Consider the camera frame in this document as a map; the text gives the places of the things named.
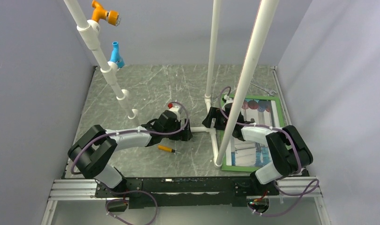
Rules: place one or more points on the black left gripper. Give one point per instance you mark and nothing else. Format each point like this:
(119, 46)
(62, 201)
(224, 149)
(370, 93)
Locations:
(185, 135)

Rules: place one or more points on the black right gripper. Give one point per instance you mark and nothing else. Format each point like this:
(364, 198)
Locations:
(214, 113)

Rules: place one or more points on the green wooden photo frame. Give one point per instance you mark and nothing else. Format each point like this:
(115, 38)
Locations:
(247, 149)

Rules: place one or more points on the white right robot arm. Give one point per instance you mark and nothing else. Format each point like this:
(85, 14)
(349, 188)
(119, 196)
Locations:
(289, 152)

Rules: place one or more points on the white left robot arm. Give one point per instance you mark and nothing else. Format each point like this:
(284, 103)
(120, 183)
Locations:
(92, 152)

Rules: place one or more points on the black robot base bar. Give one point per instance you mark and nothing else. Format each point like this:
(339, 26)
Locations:
(190, 191)

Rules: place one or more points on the silver open-end wrench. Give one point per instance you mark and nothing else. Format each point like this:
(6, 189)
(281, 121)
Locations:
(268, 91)

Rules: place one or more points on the blue plastic faucet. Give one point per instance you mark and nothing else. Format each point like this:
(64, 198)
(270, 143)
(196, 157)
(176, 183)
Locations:
(115, 55)

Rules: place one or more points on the orange plastic faucet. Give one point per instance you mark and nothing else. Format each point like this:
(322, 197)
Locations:
(99, 13)

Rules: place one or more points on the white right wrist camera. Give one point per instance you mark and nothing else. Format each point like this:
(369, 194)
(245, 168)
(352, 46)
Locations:
(227, 100)

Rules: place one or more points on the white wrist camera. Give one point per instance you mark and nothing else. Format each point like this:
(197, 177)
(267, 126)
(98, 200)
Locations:
(227, 100)
(176, 109)

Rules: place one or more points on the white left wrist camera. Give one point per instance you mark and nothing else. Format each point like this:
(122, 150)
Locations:
(176, 109)

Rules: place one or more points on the orange handled screwdriver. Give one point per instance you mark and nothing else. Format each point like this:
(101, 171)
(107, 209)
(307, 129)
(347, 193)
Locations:
(167, 149)

